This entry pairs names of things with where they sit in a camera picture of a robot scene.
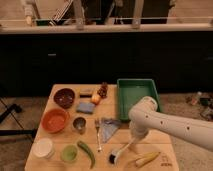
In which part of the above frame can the white handled black brush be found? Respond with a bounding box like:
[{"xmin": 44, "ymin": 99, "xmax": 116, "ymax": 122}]
[{"xmin": 109, "ymin": 141, "xmax": 133, "ymax": 164}]

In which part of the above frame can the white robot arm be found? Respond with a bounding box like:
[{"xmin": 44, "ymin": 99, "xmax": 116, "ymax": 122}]
[{"xmin": 128, "ymin": 96, "xmax": 213, "ymax": 151}]

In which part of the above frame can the yellow orange fruit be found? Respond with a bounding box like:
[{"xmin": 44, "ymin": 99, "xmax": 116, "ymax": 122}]
[{"xmin": 91, "ymin": 94, "xmax": 101, "ymax": 105}]

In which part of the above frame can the green plastic tray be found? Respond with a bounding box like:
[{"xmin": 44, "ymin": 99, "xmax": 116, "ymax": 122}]
[{"xmin": 117, "ymin": 79, "xmax": 161, "ymax": 122}]

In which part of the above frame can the blue sponge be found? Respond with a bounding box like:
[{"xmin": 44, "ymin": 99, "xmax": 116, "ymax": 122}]
[{"xmin": 76, "ymin": 102, "xmax": 95, "ymax": 114}]

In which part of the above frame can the metal fork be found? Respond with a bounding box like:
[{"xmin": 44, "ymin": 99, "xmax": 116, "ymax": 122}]
[{"xmin": 95, "ymin": 119, "xmax": 102, "ymax": 152}]

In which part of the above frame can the grey folded cloth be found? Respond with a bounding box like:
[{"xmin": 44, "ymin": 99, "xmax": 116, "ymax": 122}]
[{"xmin": 101, "ymin": 118, "xmax": 121, "ymax": 143}]

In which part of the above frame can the dark brown bowl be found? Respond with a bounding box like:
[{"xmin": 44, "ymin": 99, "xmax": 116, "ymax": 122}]
[{"xmin": 53, "ymin": 88, "xmax": 75, "ymax": 109}]

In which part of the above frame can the small metal cup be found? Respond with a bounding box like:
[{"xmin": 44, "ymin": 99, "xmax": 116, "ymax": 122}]
[{"xmin": 73, "ymin": 117, "xmax": 86, "ymax": 134}]

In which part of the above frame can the orange bowl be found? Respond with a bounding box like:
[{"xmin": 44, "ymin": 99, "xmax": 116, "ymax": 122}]
[{"xmin": 41, "ymin": 108, "xmax": 70, "ymax": 133}]

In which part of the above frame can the green chili pepper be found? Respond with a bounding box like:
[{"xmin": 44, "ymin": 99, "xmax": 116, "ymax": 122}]
[{"xmin": 77, "ymin": 141, "xmax": 96, "ymax": 169}]

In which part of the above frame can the light green cup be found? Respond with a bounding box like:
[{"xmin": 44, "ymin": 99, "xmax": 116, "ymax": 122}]
[{"xmin": 60, "ymin": 145, "xmax": 78, "ymax": 163}]

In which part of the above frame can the yellow banana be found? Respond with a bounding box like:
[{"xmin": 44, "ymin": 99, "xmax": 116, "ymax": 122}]
[{"xmin": 135, "ymin": 152, "xmax": 159, "ymax": 167}]

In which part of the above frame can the green box on ledge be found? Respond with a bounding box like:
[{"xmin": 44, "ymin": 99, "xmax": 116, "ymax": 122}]
[{"xmin": 36, "ymin": 20, "xmax": 55, "ymax": 26}]

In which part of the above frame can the black stand leg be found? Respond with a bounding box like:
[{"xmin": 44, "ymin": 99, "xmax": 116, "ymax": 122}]
[{"xmin": 0, "ymin": 98, "xmax": 37, "ymax": 138}]

